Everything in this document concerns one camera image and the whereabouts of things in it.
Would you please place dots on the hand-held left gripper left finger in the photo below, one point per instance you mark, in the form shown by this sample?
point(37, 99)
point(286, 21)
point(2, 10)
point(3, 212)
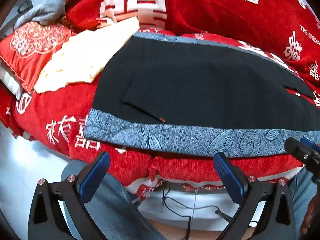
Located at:
point(93, 177)

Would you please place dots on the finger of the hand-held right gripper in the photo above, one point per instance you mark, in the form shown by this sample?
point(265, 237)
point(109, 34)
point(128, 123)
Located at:
point(296, 148)
point(311, 144)

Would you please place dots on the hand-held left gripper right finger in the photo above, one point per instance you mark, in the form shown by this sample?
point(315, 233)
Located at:
point(230, 177)

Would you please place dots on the person's right hand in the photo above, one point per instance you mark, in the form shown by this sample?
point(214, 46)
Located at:
point(310, 217)

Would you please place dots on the person's blue jeans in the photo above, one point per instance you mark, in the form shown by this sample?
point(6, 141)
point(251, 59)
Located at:
point(112, 205)

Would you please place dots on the cream cloth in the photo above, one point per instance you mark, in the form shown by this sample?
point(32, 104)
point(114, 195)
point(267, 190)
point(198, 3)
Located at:
point(82, 55)

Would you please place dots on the white pillow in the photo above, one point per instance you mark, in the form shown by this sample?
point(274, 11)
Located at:
point(10, 80)

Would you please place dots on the red embroidered pillow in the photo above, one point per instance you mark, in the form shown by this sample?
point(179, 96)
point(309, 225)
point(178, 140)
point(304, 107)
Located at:
point(27, 50)

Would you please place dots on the red printed sofa cover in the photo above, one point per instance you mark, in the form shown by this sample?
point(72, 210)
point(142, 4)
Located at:
point(225, 5)

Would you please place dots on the grey cloth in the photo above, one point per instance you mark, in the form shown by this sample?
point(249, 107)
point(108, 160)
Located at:
point(45, 10)

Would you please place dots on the dark object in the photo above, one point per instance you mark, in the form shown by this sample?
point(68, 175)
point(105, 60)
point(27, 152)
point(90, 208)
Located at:
point(25, 7)

